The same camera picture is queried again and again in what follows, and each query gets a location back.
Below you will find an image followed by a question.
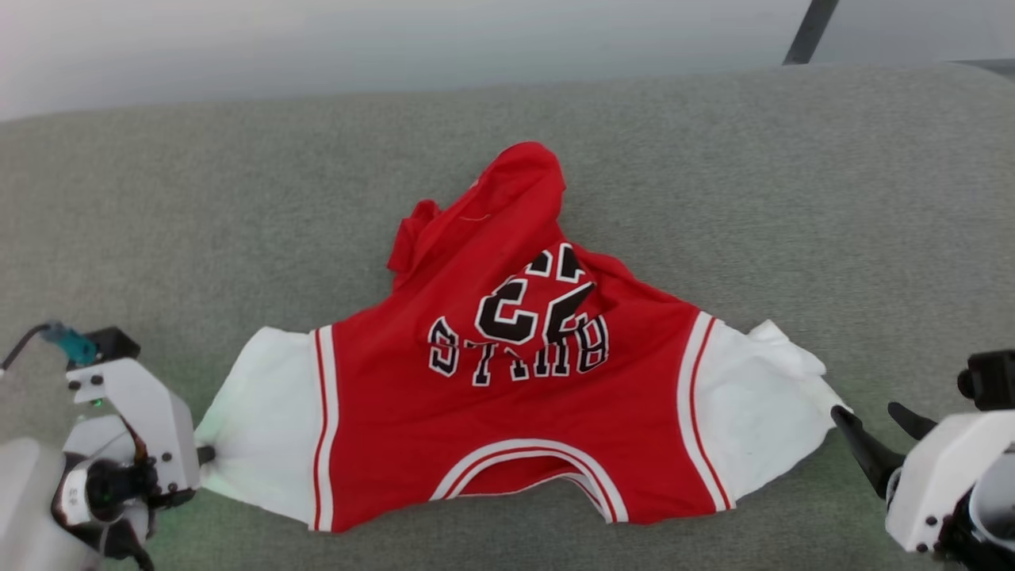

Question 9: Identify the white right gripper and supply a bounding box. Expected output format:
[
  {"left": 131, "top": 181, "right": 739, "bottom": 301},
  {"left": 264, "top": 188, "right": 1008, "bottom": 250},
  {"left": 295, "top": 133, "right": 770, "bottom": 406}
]
[{"left": 830, "top": 402, "right": 1015, "bottom": 554}]

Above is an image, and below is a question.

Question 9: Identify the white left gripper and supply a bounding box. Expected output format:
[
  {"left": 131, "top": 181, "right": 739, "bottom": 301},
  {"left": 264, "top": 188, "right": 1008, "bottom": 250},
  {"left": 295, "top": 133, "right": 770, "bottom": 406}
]
[{"left": 67, "top": 357, "right": 216, "bottom": 508}]

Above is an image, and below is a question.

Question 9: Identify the red and white basketball jersey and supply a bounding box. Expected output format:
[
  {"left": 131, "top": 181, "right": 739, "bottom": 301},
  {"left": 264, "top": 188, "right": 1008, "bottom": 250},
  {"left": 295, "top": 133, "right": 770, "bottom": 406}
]
[{"left": 194, "top": 141, "right": 853, "bottom": 534}]

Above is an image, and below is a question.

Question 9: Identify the dark grey metal pole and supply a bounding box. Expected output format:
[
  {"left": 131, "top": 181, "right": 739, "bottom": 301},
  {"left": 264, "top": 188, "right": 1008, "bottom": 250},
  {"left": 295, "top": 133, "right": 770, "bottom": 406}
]
[{"left": 783, "top": 0, "right": 840, "bottom": 66}]

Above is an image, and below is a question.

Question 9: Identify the teal left cable connector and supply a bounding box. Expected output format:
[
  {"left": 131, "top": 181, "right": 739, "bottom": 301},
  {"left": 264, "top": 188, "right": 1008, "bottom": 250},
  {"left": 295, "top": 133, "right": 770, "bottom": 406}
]
[{"left": 40, "top": 321, "right": 98, "bottom": 366}]

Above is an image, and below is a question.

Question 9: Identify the black left camera cable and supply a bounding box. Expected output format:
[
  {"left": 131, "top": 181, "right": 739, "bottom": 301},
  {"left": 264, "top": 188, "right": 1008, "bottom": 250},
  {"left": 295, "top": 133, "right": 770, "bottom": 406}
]
[{"left": 0, "top": 324, "right": 50, "bottom": 374}]

